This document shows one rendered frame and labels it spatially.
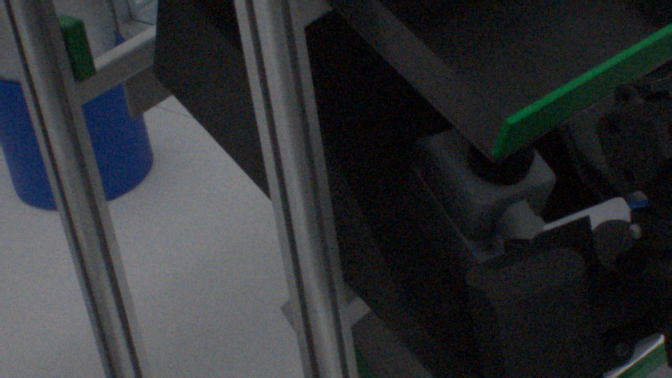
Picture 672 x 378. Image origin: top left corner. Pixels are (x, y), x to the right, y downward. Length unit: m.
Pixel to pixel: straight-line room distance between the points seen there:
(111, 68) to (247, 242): 0.66
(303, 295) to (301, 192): 0.07
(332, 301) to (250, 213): 0.79
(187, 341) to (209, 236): 0.17
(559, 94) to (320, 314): 0.17
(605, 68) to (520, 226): 0.11
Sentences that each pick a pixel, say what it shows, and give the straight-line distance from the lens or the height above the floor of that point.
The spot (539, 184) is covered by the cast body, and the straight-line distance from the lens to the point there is 0.63.
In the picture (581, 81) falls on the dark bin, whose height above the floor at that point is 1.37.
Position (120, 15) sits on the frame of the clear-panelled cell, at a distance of 1.82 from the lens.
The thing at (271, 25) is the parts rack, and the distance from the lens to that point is 0.55.
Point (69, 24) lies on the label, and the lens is 0.71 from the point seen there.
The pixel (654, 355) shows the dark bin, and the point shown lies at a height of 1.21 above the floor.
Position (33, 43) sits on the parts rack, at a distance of 0.69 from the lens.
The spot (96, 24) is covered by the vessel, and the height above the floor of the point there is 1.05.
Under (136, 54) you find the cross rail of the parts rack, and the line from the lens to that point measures 0.74.
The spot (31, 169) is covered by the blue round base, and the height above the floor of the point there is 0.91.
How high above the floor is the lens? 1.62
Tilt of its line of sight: 32 degrees down
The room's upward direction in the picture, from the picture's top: 9 degrees counter-clockwise
